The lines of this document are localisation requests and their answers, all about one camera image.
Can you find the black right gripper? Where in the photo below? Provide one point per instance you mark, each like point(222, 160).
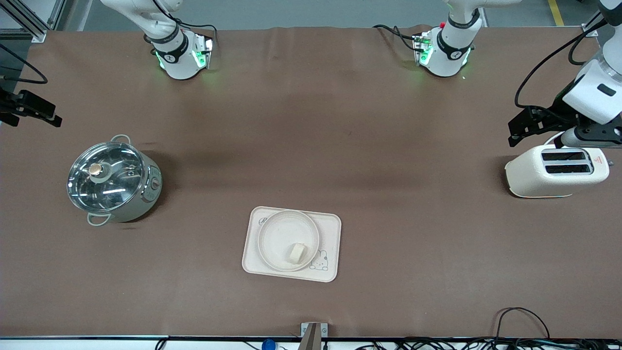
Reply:
point(10, 103)

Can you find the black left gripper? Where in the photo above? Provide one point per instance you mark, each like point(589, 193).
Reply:
point(555, 113)

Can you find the cream round plate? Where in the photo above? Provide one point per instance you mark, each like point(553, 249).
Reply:
point(282, 233)

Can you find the pale steamed bun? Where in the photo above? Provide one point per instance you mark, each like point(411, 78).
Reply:
point(295, 253)

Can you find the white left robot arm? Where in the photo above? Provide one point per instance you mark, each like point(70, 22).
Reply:
point(449, 53)

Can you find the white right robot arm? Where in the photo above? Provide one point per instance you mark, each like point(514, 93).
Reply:
point(175, 58)

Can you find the cream rabbit print tray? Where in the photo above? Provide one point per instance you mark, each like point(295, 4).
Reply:
point(330, 228)

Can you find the cream two-slot toaster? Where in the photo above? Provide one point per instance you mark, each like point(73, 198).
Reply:
point(529, 177)

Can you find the glass pot lid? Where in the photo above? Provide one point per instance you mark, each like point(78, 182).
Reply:
point(104, 177)

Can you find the steel electric cooking pot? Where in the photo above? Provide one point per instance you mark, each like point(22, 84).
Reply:
point(146, 197)

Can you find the brown table mat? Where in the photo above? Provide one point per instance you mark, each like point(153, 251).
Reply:
point(340, 121)

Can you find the blue round cap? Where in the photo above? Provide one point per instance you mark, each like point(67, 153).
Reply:
point(268, 345)

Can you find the aluminium frame extrusion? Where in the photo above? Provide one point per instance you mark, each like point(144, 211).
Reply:
point(590, 30)
point(39, 35)

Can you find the silver camera mount bracket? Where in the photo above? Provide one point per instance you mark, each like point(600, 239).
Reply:
point(313, 335)

